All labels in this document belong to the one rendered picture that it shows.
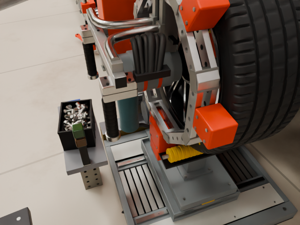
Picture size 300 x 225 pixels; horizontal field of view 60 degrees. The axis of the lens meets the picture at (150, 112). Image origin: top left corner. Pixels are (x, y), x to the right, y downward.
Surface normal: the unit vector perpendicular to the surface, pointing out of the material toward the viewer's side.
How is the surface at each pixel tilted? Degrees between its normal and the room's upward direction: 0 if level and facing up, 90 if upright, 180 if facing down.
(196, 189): 0
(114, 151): 0
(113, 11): 90
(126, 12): 90
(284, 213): 0
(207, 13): 125
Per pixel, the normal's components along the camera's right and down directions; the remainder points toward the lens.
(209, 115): 0.00, -0.75
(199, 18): 0.27, 0.94
